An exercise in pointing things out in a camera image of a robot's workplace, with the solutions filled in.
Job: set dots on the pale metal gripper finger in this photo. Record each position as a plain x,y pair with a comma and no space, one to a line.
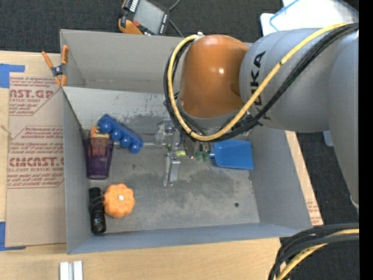
164,131
172,169

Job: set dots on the grey metal bin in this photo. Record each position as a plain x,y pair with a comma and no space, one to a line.
186,191

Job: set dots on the blue plastic scoop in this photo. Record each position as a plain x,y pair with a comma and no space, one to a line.
233,154

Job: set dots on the blue bumpy toy block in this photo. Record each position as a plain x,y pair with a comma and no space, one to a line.
122,133

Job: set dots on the orange toy pumpkin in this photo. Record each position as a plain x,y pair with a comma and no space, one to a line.
119,200

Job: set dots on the orange toy piece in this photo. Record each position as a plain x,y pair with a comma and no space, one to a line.
97,133

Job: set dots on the purple clear plastic cup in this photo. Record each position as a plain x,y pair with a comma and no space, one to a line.
98,163

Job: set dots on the brown cardboard board red print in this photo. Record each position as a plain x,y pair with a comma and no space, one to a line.
35,209

